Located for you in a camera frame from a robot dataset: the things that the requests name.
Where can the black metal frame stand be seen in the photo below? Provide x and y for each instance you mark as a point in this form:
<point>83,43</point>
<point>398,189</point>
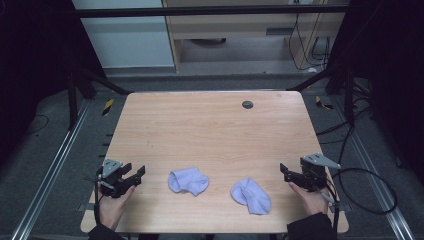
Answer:
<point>349,96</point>
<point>72,100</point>

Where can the light purple ankle sock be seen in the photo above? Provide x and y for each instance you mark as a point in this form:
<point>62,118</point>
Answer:
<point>188,180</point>
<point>250,197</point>

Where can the yellow black floor tape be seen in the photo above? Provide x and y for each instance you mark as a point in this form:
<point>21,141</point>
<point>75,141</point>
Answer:
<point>320,102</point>
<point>107,106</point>

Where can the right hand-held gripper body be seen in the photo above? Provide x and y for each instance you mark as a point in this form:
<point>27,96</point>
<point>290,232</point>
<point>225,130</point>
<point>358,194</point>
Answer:
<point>313,171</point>

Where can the person's right hand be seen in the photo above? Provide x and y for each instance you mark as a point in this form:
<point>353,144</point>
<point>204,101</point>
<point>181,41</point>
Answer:
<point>311,201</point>

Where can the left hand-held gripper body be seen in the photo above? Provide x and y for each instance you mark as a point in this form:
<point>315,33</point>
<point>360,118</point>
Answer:
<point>111,168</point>

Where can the dark round table grommet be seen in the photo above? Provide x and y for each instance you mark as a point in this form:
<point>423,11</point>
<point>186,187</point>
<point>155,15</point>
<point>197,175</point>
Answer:
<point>247,104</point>

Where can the black horizontal frame bar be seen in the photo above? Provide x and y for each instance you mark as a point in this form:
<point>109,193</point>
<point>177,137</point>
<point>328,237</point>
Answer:
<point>213,11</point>

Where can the light wooden desk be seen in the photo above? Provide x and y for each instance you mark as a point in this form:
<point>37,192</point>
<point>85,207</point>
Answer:
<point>233,30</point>

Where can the person's left hand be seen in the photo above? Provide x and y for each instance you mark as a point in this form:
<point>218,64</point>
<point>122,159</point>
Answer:
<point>111,208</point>

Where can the white cabinet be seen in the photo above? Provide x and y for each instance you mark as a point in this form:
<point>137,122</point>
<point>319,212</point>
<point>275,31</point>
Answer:
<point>126,36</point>

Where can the metal floor rail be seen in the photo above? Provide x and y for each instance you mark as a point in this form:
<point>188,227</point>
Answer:
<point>50,173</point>
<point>380,193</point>

